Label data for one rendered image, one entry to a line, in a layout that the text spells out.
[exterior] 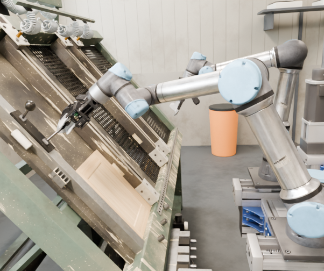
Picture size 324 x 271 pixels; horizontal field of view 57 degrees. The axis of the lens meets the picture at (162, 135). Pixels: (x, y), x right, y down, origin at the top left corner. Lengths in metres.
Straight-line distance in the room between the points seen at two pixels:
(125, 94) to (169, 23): 4.15
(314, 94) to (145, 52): 4.16
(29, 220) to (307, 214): 0.81
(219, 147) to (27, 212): 3.98
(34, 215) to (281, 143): 0.75
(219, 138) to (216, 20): 1.85
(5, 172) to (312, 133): 1.06
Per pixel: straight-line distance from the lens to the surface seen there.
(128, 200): 1.46
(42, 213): 1.01
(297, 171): 0.90
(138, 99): 1.03
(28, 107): 1.14
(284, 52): 1.44
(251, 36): 5.18
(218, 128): 4.67
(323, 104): 1.25
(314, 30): 5.41
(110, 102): 2.04
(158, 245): 1.38
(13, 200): 1.04
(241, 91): 0.83
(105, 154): 1.54
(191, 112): 5.21
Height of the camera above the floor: 1.67
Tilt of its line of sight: 16 degrees down
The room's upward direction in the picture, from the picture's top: 3 degrees counter-clockwise
